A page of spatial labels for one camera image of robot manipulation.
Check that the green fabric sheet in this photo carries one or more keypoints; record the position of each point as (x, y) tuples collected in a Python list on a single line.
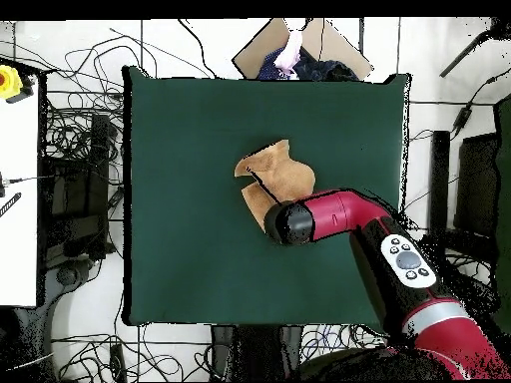
[(505, 199)]

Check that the black equipment rack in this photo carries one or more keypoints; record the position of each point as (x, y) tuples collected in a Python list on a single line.
[(80, 179)]

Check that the black power strip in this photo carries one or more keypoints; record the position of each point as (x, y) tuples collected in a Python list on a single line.
[(117, 361)]

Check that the black metal post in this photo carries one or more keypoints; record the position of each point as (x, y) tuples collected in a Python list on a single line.
[(441, 167)]

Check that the black flat panel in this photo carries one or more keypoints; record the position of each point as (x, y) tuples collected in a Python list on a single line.
[(477, 183)]

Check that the white desk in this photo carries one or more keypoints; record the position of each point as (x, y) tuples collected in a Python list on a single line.
[(18, 199)]

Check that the black tripod leg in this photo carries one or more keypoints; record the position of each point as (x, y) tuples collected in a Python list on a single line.
[(463, 54)]

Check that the grey wheeled stand base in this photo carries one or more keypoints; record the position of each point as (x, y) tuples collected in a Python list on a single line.
[(68, 276)]

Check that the dark green table cloth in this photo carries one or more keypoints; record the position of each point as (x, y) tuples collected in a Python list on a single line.
[(191, 259)]

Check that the dark navy garment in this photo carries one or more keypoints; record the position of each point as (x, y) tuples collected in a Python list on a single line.
[(327, 71)]

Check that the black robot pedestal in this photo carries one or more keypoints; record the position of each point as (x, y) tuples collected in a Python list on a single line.
[(255, 351)]

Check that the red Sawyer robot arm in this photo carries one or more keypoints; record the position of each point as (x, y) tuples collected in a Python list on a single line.
[(339, 211)]

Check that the tan terry towel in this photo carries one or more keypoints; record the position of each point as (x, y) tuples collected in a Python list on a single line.
[(287, 175)]

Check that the blue dotted garment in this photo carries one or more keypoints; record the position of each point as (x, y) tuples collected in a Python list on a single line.
[(268, 66)]

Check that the pink garment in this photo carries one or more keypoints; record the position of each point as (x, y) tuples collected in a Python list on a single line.
[(293, 50)]

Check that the yellow emergency stop button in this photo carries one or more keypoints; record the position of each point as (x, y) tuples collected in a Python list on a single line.
[(8, 81)]

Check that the brown cardboard box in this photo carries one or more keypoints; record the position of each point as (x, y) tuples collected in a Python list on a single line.
[(255, 52)]

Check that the black power adapter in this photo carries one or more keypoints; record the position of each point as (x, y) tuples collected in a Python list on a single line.
[(462, 117)]

